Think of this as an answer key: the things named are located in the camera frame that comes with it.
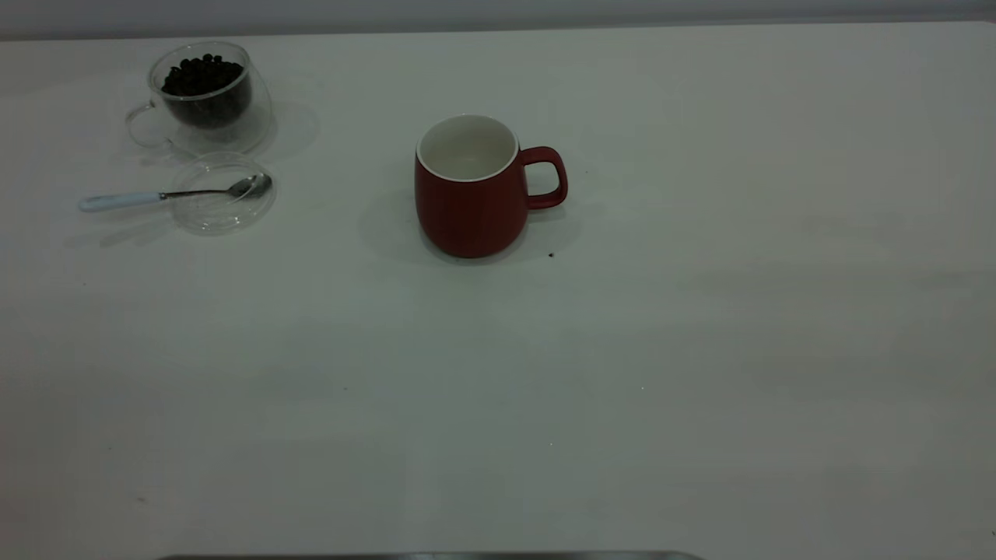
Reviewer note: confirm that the red ceramic mug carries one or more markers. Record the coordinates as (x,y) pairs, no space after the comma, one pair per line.
(471,214)

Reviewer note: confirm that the clear round glass lid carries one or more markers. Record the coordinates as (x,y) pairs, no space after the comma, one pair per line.
(222,214)

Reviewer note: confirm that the clear glass cup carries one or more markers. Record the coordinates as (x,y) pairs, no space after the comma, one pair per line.
(257,117)

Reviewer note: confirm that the dark coffee beans pile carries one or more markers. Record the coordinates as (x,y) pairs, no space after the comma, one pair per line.
(204,85)

